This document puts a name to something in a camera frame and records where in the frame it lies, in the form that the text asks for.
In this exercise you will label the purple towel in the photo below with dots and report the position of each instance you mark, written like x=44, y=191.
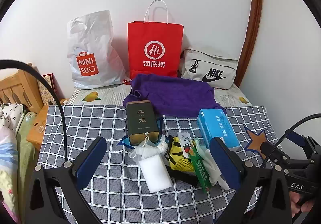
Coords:
x=175, y=96

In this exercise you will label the pastel printed quilt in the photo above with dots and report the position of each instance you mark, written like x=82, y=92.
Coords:
x=10, y=163

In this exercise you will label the grey checked blanket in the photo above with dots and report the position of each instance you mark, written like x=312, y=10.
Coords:
x=100, y=126

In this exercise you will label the white translucent pouch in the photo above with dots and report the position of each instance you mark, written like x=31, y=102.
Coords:
x=148, y=152

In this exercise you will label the dark green tin box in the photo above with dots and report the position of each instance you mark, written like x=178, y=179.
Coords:
x=141, y=121

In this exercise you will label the wooden side table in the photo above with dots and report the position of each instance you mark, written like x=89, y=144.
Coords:
x=37, y=136

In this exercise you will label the white plastic shopping bag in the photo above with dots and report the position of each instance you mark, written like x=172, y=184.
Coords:
x=92, y=46

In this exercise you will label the yellow mesh bag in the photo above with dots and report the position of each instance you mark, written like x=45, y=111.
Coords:
x=179, y=155

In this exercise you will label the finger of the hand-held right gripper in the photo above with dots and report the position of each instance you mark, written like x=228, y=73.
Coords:
x=309, y=145
x=273, y=152

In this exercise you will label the person's right hand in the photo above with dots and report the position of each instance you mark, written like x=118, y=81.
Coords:
x=302, y=205

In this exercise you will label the patterned box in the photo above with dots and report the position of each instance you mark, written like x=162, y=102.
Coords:
x=47, y=88

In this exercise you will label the spotted white pillow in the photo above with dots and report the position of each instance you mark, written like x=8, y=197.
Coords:
x=10, y=116

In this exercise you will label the fruit print bed sheet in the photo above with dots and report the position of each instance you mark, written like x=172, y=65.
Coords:
x=110, y=96

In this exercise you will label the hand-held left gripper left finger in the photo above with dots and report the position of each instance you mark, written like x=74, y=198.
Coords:
x=91, y=163

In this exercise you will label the wooden headboard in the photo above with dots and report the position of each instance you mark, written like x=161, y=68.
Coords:
x=17, y=86

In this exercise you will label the brown wooden door frame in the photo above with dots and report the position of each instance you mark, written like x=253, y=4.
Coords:
x=254, y=13

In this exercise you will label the white printed card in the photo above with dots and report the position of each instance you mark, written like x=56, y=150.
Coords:
x=185, y=142

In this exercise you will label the beige zip pouch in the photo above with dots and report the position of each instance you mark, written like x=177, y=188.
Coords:
x=210, y=68

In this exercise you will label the red paper bag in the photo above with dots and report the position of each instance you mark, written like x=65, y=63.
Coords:
x=155, y=38

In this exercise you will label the white foam block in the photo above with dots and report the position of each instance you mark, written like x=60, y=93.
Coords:
x=155, y=173

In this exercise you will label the white glove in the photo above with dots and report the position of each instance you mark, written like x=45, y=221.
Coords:
x=213, y=171

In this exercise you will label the blue tissue pack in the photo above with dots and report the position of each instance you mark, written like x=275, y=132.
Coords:
x=217, y=128

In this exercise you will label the green snack packet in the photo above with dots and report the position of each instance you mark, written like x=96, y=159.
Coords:
x=200, y=171

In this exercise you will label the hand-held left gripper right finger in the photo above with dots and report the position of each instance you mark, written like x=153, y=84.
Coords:
x=225, y=163

